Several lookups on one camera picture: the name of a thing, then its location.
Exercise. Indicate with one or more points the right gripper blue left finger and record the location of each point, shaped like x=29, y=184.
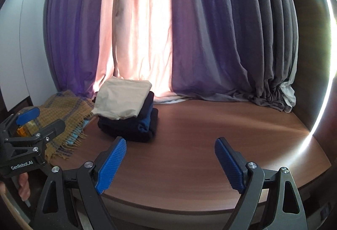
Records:
x=56, y=208

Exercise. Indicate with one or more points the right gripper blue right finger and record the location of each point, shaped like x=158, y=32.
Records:
x=284, y=208

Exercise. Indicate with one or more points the cream white pants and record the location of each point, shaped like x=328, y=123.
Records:
x=119, y=85

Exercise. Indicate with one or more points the person's left hand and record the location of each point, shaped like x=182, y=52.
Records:
x=21, y=182

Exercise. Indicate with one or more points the orange object behind blanket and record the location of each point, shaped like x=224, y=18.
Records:
x=22, y=129

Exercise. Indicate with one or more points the mustard plaid fringed blanket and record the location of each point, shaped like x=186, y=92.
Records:
x=75, y=111

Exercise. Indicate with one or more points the black folded garment bottom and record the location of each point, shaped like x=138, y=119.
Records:
x=127, y=129

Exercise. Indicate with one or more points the white sheer curtain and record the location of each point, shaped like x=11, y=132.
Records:
x=288, y=93

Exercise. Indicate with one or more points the blue folded garment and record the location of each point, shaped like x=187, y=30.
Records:
x=144, y=118

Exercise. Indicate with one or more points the grey purple curtain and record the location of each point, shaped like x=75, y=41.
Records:
x=223, y=50

